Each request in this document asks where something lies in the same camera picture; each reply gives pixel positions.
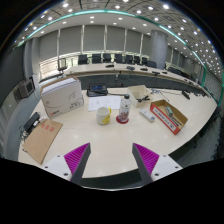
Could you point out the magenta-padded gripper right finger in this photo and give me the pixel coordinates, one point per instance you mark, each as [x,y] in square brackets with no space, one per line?
[148,160]

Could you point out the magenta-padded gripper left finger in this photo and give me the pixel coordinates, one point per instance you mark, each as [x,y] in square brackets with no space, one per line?
[75,160]

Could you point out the clear black-capped drink bottle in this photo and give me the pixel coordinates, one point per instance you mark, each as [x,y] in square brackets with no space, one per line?
[124,108]

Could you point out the brown paper envelope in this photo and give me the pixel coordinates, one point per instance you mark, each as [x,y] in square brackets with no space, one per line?
[41,140]

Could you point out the red-edged open cardboard box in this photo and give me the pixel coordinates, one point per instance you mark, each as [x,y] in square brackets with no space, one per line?
[163,118]

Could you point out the small white rectangular box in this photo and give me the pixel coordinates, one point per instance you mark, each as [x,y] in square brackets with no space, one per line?
[146,115]

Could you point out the flat round red coaster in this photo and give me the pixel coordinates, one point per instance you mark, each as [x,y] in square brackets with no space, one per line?
[118,120]

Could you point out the white and yellow mug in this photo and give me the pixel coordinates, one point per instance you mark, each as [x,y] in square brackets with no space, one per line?
[102,116]

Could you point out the black power adapter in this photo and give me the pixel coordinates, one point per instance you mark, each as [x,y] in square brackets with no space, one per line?
[31,122]

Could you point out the black marker pen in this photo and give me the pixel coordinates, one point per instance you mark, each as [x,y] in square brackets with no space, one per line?
[143,99]

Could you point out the white copy paper carton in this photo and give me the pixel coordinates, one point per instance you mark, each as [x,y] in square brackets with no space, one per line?
[61,100]

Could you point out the white printed paper sheet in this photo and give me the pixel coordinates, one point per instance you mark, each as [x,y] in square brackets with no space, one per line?
[103,103]

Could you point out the beige divided organizer box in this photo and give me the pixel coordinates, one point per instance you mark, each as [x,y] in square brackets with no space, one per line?
[136,91]

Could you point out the black desk conference console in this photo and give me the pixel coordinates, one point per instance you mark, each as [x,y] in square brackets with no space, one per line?
[97,90]

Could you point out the small grey monitor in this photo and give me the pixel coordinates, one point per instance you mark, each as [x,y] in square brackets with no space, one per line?
[26,88]

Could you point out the row of black office chairs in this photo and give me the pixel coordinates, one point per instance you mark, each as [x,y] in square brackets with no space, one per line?
[110,59]

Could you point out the group of ceiling lights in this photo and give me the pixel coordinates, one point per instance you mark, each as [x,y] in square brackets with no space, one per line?
[116,6]

